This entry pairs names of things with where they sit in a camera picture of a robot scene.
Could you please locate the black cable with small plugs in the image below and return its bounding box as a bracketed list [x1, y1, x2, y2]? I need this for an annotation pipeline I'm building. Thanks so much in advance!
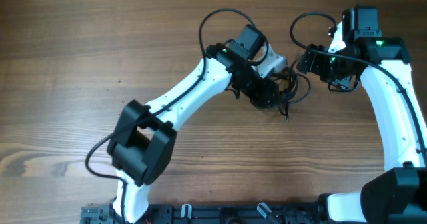
[275, 67, 300, 122]

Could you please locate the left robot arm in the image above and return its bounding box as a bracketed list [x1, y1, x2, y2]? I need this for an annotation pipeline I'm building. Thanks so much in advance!
[107, 25, 288, 223]

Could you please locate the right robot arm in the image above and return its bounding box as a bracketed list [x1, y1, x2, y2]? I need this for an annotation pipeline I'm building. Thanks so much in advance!
[297, 5, 426, 223]

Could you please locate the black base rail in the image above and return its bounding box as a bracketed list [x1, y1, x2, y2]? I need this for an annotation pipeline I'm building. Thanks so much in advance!
[79, 202, 330, 224]

